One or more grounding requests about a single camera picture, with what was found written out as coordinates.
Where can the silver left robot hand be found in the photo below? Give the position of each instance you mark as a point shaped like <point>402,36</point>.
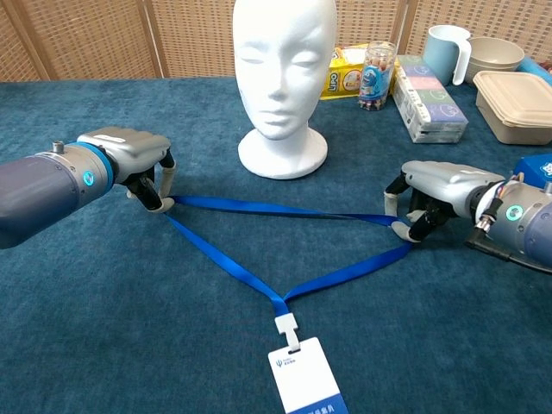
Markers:
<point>129,146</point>

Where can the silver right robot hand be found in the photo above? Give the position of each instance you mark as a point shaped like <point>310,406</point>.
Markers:
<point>448,181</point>

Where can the pastel tissue pack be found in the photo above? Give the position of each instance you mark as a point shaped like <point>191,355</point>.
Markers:
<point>431,103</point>

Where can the blue pink cookie box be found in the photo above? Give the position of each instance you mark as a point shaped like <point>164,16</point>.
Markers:
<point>537,168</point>

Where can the beige lidded lunch box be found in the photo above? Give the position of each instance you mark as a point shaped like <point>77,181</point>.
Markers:
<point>517,103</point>

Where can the woven wooden folding screen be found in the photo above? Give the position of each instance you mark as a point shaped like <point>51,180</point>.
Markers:
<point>86,39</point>

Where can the light blue mug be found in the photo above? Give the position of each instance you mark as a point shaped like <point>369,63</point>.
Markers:
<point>442,56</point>

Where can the clear candy jar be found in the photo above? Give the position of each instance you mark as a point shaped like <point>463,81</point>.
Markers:
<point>376,77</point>

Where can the beige bowl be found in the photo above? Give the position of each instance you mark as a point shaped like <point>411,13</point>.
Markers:
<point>496,54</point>

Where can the blue cylinder tube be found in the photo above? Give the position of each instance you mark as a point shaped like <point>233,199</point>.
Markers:
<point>537,71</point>

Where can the yellow biscuit package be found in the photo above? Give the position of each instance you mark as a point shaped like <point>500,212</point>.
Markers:
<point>340,79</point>

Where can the white foam mannequin head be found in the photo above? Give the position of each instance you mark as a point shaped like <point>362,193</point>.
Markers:
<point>282,86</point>

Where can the blue table carpet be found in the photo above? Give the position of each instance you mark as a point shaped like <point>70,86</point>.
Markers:
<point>86,323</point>

